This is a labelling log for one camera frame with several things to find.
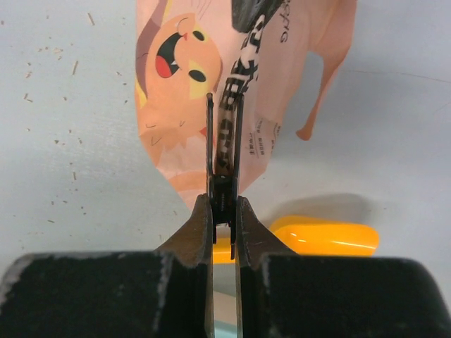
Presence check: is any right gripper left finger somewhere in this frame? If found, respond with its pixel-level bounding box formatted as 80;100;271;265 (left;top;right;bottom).
1;195;214;337

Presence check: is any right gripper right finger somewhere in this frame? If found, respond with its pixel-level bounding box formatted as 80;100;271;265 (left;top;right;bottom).
235;197;450;337

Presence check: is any yellow plastic litter scoop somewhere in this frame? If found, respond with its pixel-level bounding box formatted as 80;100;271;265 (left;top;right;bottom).
213;215;381;295

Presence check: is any black bag clip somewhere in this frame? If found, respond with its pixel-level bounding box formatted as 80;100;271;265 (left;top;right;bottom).
206;92;244;260

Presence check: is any pink cat litter bag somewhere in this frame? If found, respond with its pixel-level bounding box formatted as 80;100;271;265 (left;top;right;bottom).
135;1;357;207

